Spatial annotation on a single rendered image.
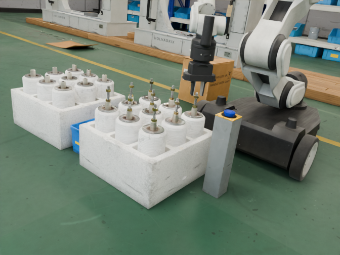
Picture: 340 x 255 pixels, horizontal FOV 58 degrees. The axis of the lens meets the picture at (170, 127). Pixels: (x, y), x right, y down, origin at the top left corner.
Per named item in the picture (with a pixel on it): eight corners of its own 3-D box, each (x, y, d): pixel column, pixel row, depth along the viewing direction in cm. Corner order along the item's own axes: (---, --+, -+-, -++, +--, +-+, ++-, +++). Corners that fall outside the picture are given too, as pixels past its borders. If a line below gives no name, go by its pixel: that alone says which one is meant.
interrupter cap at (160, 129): (167, 134, 103) (167, 132, 103) (145, 135, 100) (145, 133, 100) (160, 125, 109) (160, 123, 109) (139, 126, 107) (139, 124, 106)
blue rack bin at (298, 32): (282, 33, 570) (285, 20, 562) (302, 36, 549) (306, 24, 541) (271, 33, 532) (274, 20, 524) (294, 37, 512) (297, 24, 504)
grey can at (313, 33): (308, 38, 522) (311, 26, 515) (318, 40, 514) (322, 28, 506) (305, 38, 511) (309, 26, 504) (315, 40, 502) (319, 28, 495)
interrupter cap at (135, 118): (133, 114, 116) (133, 112, 116) (143, 121, 111) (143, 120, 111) (115, 117, 112) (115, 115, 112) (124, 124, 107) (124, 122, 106)
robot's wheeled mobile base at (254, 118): (248, 111, 205) (259, 60, 192) (330, 137, 177) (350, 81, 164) (192, 136, 159) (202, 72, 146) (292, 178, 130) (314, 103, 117)
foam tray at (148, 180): (145, 139, 155) (148, 105, 148) (210, 170, 133) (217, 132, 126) (79, 164, 126) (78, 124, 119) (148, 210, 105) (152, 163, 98)
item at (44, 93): (52, 113, 155) (50, 78, 148) (64, 119, 150) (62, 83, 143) (34, 117, 148) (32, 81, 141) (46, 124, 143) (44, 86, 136)
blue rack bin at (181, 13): (186, 17, 697) (187, 7, 689) (200, 19, 676) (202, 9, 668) (172, 17, 660) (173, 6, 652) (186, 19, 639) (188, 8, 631)
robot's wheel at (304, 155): (299, 167, 145) (311, 128, 137) (310, 171, 142) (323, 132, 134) (284, 183, 130) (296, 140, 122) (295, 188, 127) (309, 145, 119)
